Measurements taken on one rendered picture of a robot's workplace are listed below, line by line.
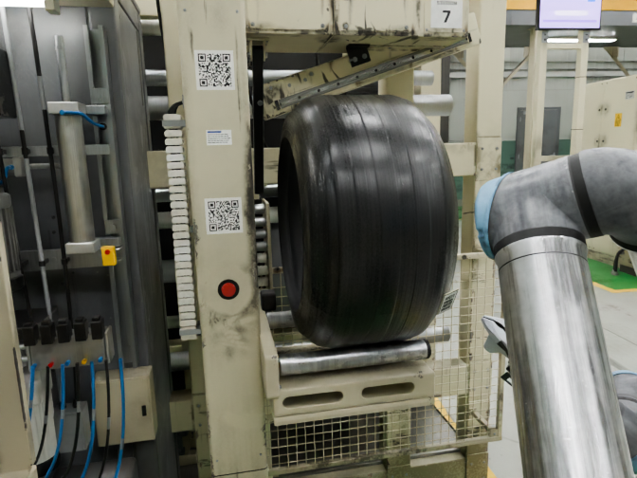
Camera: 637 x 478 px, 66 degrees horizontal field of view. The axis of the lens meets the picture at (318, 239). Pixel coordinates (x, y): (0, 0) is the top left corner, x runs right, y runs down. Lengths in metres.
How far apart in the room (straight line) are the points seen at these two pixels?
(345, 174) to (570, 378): 0.49
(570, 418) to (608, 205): 0.26
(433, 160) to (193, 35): 0.52
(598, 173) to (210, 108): 0.70
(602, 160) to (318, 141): 0.47
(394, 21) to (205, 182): 0.68
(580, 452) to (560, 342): 0.11
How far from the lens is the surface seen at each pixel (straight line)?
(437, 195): 0.93
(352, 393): 1.09
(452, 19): 1.47
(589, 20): 5.31
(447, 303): 1.03
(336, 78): 1.48
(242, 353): 1.12
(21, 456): 0.89
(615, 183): 0.70
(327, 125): 0.95
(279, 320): 1.32
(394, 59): 1.53
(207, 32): 1.05
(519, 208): 0.70
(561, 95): 12.34
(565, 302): 0.65
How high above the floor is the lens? 1.35
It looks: 11 degrees down
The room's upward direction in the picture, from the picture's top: 2 degrees counter-clockwise
